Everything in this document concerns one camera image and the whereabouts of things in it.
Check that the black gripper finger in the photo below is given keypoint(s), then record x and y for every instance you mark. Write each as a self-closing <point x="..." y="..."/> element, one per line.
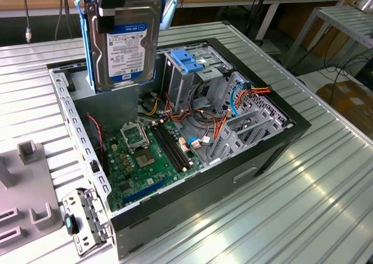
<point x="106" y="22"/>

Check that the hard disk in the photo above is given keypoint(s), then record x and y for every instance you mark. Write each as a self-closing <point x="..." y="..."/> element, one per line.
<point x="128" y="57"/>

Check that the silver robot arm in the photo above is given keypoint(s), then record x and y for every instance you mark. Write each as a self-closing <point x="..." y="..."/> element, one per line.
<point x="172" y="10"/>

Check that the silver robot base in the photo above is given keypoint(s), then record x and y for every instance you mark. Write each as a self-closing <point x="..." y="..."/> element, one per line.
<point x="365" y="3"/>

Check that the metal disk bay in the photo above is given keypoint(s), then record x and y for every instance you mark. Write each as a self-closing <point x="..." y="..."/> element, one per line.
<point x="225" y="134"/>

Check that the blue drive bay latch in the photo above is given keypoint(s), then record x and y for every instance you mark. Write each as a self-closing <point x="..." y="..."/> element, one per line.
<point x="183" y="58"/>

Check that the grey power supply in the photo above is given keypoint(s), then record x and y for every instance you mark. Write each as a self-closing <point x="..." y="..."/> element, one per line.
<point x="116" y="109"/>

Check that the metal optical drive cage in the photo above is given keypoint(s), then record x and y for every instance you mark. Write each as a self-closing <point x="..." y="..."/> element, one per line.
<point x="180" y="86"/>

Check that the black case fan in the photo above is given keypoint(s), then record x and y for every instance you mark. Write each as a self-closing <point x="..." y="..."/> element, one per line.
<point x="94" y="141"/>

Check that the black RAM slot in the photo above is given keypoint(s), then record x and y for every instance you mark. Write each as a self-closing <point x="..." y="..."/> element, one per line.
<point x="165" y="149"/>
<point x="169" y="147"/>
<point x="173" y="145"/>
<point x="177" y="143"/>

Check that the CPU socket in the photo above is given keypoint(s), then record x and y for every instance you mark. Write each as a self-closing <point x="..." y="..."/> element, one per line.
<point x="144" y="159"/>

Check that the green motherboard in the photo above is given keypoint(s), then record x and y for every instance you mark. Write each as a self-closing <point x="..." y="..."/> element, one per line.
<point x="151" y="176"/>

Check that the blue expansion slot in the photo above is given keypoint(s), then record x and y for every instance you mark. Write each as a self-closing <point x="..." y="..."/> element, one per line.
<point x="145" y="189"/>

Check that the grey parts rack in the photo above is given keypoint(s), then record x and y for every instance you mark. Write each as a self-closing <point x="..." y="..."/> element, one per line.
<point x="26" y="185"/>

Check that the black PC case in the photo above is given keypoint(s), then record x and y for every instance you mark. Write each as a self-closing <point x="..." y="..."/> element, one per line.
<point x="204" y="194"/>

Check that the black blue retention latch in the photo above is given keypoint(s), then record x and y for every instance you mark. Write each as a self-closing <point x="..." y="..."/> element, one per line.
<point x="73" y="226"/>

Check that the metal slat side table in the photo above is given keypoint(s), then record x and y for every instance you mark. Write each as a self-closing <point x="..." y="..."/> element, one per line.
<point x="344" y="19"/>

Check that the large flat cardboard box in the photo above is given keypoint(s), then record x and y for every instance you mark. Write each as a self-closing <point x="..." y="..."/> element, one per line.
<point x="349" y="100"/>

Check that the metal card retention bracket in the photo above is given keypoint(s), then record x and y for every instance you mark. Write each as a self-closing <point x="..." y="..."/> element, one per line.
<point x="78" y="198"/>

